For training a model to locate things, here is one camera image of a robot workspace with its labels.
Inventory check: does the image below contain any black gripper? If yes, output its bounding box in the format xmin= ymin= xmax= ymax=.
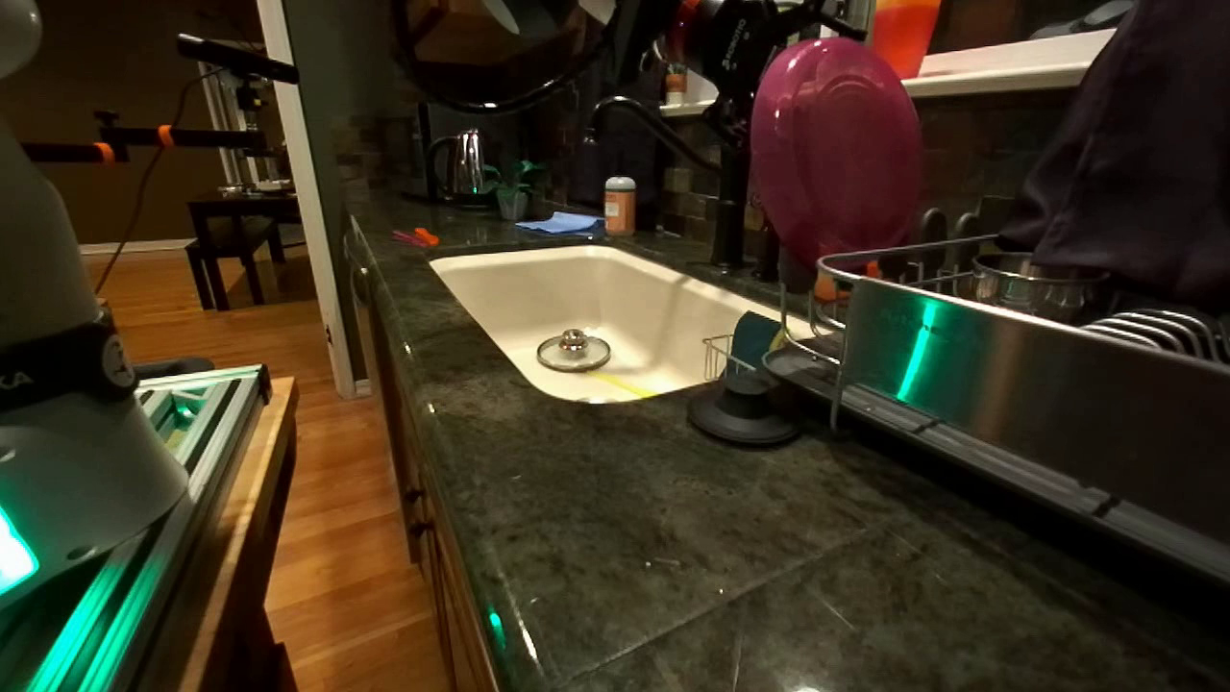
xmin=698 ymin=0 xmax=877 ymax=60

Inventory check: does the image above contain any white kitchen sink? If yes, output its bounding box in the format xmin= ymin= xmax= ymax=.
xmin=425 ymin=242 xmax=822 ymax=408

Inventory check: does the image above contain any white window sill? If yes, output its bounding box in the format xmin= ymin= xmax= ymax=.
xmin=658 ymin=25 xmax=1118 ymax=123

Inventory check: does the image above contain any stainless steel drying rack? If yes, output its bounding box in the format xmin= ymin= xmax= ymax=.
xmin=763 ymin=224 xmax=1230 ymax=589

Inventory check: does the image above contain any metal sink drain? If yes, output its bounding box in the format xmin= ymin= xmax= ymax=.
xmin=535 ymin=326 xmax=615 ymax=375

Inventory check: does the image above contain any small green plant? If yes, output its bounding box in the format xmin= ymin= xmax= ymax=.
xmin=487 ymin=152 xmax=555 ymax=224

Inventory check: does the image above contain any orange pill bottle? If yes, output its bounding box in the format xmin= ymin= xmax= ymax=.
xmin=601 ymin=171 xmax=643 ymax=238

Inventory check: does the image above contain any white door frame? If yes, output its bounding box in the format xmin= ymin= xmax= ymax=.
xmin=253 ymin=0 xmax=360 ymax=399

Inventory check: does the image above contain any wire sponge caddy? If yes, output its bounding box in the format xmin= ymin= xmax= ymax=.
xmin=698 ymin=326 xmax=780 ymax=388

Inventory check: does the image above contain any silver tripod stand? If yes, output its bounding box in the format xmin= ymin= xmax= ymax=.
xmin=197 ymin=60 xmax=279 ymax=194

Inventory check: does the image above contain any dark hanging garment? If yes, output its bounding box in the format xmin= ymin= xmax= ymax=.
xmin=994 ymin=0 xmax=1230 ymax=313

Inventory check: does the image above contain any black camera boom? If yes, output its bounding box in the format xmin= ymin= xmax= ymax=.
xmin=173 ymin=30 xmax=298 ymax=87

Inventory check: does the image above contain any aluminium frame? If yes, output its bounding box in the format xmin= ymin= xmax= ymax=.
xmin=0 ymin=361 xmax=274 ymax=692

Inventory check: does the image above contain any teal and yellow sponge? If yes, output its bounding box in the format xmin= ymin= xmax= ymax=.
xmin=729 ymin=311 xmax=789 ymax=370

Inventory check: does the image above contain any black rubber sink stopper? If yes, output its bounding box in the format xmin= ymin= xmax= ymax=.
xmin=684 ymin=361 xmax=808 ymax=448

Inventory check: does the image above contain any orange plastic item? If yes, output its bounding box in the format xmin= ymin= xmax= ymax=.
xmin=811 ymin=260 xmax=888 ymax=306

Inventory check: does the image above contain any blue cloth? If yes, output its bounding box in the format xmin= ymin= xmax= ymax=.
xmin=510 ymin=207 xmax=606 ymax=242

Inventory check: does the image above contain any black rod with orange clamps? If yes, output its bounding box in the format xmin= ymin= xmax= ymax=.
xmin=14 ymin=108 xmax=292 ymax=169

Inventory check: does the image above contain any orange cup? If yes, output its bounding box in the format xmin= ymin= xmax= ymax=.
xmin=867 ymin=0 xmax=947 ymax=80

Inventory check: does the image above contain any wooden base cabinet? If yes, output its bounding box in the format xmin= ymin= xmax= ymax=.
xmin=360 ymin=293 xmax=503 ymax=692

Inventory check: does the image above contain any pink plastic plate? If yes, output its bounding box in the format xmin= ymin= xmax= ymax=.
xmin=747 ymin=35 xmax=931 ymax=276

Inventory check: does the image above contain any wooden table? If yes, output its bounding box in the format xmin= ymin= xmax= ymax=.
xmin=166 ymin=374 xmax=298 ymax=692

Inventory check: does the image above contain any glass kettle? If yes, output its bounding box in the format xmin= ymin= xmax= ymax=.
xmin=424 ymin=123 xmax=499 ymax=207

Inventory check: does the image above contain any dark wooden stool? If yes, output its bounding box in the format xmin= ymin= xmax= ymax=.
xmin=186 ymin=188 xmax=303 ymax=313

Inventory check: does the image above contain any steel bowl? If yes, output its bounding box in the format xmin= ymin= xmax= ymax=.
xmin=972 ymin=247 xmax=1109 ymax=321

